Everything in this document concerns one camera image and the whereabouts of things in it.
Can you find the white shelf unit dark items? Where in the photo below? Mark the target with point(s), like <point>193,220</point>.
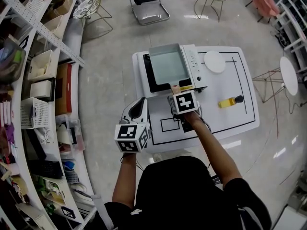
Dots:
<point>287,18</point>

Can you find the person's left forearm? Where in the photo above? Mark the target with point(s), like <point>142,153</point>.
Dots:
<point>124,181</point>

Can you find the curved white shelf unit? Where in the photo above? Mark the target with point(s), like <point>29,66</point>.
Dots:
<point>72,35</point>

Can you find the blue grey knit cloth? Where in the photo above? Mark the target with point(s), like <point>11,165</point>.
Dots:
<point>71,174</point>

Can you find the white table with black lines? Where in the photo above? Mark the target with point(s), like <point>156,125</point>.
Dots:
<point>216,121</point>

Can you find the white round plate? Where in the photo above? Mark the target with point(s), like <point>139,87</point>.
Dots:
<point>214,61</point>

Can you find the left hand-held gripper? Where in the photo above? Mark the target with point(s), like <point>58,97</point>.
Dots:
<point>127,133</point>

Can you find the white lattice basket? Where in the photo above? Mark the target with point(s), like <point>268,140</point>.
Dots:
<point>38,114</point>

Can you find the translucent bag of items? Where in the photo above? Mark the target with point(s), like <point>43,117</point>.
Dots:
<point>12,61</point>

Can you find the yellow oil bottle black cap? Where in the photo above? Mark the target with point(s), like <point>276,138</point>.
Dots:
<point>226,103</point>

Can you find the red brown flat box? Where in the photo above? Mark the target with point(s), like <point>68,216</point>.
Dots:
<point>62,90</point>

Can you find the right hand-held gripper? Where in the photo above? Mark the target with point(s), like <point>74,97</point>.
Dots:
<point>185,102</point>

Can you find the white round side table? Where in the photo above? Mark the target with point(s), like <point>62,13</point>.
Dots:
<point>289,75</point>

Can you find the person's right forearm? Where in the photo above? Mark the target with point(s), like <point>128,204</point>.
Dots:
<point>211,147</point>

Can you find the small cream storage bin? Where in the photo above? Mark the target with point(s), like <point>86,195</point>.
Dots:
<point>54,26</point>

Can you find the white perforated basket black tag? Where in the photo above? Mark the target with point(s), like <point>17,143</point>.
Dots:
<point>36,218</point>

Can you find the person's white shoe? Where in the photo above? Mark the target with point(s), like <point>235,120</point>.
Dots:
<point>158,157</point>

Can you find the person's black shirt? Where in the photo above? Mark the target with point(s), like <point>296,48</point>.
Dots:
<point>180,195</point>

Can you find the cream bin with flowers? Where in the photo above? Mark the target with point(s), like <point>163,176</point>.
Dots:
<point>56,195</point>

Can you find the large cream storage bin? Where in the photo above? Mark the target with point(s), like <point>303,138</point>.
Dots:
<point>39,66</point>

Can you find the cardboard box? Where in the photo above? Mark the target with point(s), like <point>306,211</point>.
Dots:
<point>60,6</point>

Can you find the white box in black frame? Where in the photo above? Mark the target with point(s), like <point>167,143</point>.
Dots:
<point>40,88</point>

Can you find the white sneakers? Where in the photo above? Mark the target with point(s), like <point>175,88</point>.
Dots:
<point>44,135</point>

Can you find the black plastic basket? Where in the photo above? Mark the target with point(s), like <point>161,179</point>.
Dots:
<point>48,169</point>

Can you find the clear plastic box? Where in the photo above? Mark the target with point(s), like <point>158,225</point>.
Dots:
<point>72,133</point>

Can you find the black white framed picture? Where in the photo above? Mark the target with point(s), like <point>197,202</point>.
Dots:
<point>68,212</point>

